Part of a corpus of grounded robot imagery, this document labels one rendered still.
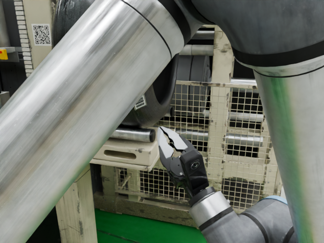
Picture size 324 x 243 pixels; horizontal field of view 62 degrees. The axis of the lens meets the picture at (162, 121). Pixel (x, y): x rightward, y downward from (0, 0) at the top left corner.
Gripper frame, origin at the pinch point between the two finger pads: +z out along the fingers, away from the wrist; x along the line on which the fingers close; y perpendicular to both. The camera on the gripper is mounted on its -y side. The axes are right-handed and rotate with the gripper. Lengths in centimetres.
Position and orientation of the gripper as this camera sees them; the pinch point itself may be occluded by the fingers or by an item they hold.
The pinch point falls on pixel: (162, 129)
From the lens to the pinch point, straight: 70.4
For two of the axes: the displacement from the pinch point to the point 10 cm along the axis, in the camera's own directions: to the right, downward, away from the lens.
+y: 0.1, 4.7, 8.8
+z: -4.9, -7.6, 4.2
